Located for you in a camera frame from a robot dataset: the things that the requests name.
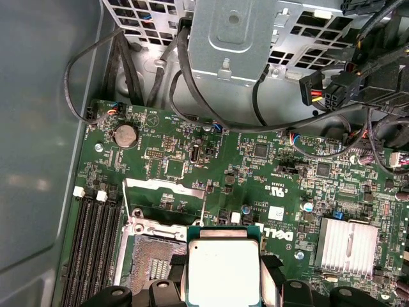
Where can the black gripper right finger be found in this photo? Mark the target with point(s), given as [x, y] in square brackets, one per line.
[300, 294]

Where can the silver green CPU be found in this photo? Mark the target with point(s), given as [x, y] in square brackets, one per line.
[223, 272]

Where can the CPU socket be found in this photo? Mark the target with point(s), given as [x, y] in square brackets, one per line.
[150, 256]

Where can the RAM slot white latch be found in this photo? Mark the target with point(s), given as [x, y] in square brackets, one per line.
[74, 249]
[97, 249]

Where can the black silver PC case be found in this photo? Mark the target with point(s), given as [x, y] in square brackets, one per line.
[38, 128]

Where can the green motherboard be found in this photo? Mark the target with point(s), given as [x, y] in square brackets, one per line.
[243, 172]

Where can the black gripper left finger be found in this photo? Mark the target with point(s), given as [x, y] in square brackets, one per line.
[163, 294]

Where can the silver finned heatsink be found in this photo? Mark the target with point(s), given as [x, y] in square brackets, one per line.
[346, 246]

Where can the black power connector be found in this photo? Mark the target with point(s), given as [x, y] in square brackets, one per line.
[311, 86]

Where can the coin cell battery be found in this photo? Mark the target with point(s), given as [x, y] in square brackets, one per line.
[125, 136]

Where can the metal socket cover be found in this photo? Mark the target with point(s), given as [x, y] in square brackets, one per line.
[150, 185]

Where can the black eight pin connector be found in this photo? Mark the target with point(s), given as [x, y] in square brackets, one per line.
[335, 96]

